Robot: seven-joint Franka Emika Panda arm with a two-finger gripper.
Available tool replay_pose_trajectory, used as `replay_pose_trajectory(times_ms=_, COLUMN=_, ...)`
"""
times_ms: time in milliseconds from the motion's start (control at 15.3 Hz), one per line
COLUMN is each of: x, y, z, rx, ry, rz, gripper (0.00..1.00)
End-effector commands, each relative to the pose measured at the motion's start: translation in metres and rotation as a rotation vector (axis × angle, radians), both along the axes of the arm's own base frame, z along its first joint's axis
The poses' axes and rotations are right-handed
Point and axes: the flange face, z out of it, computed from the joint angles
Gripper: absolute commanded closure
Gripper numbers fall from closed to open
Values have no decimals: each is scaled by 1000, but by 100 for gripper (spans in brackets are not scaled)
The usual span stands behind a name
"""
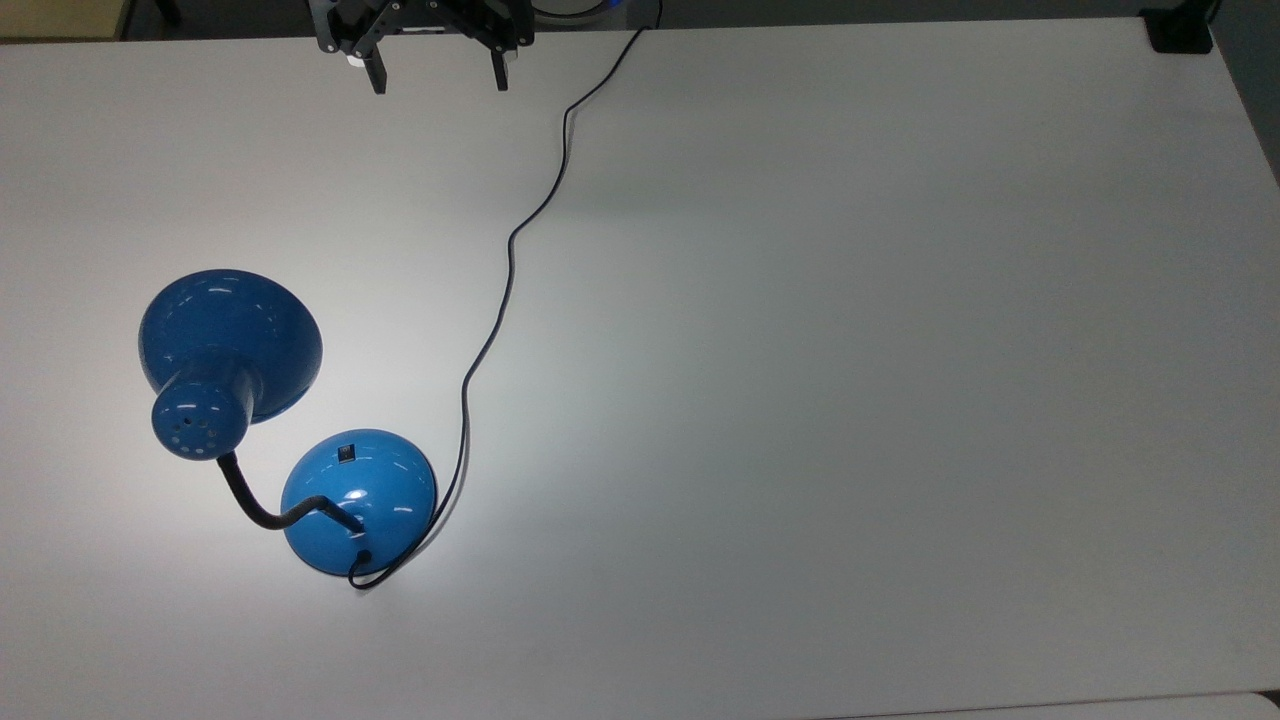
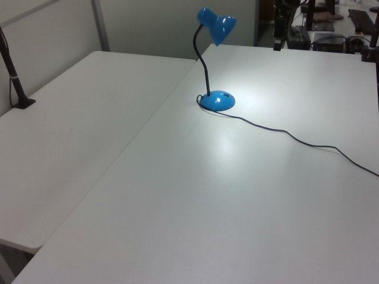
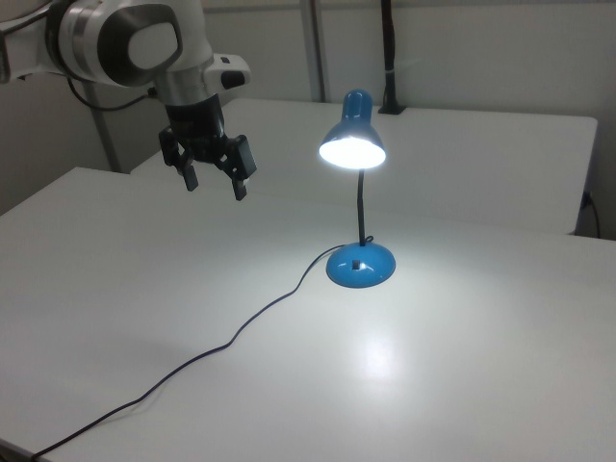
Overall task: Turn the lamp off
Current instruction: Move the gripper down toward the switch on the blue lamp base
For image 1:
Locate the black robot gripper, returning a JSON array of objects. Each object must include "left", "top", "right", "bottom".
[{"left": 318, "top": 0, "right": 536, "bottom": 97}]

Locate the blue gooseneck desk lamp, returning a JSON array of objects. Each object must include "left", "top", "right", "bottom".
[{"left": 137, "top": 268, "right": 439, "bottom": 578}]

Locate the beige cabinet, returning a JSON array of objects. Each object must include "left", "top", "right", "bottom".
[{"left": 0, "top": 0, "right": 135, "bottom": 43}]

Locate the black table corner clamp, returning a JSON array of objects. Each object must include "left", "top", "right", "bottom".
[{"left": 1140, "top": 0, "right": 1224, "bottom": 55}]

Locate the black lamp power cable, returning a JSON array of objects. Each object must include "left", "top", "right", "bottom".
[{"left": 347, "top": 0, "right": 665, "bottom": 591}]

